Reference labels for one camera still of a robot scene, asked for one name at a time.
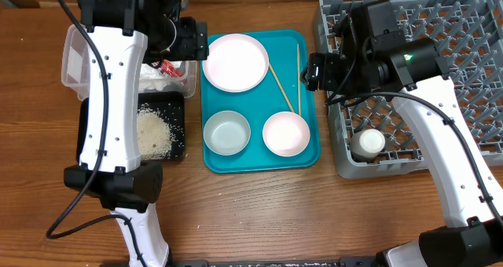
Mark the red snack wrapper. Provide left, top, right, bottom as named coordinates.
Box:
left=160, top=60, right=185, bottom=78

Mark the white round plate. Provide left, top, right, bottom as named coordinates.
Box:
left=202, top=34, right=269, bottom=93

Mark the white napkin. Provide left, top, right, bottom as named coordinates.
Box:
left=138, top=62, right=186, bottom=93

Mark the cream paper cup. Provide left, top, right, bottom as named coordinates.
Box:
left=350, top=129, right=386, bottom=161

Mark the white bowl with rice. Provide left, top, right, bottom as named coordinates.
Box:
left=203, top=111, right=251, bottom=155

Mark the pile of rice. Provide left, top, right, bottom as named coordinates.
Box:
left=136, top=101, right=185, bottom=160

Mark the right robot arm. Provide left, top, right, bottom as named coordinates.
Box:
left=300, top=0, right=502, bottom=266

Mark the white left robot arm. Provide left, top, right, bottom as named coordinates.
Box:
left=64, top=0, right=209, bottom=266

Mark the grey dishwasher rack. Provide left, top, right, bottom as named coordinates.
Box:
left=313, top=0, right=502, bottom=179

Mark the black plastic tray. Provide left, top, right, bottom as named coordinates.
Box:
left=75, top=90, right=186, bottom=162

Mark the teal serving tray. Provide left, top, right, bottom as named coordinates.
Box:
left=200, top=30, right=321, bottom=174

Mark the clear plastic bin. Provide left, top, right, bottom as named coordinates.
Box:
left=61, top=25, right=198, bottom=101

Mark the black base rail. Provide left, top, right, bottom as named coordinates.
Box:
left=168, top=256, right=374, bottom=267

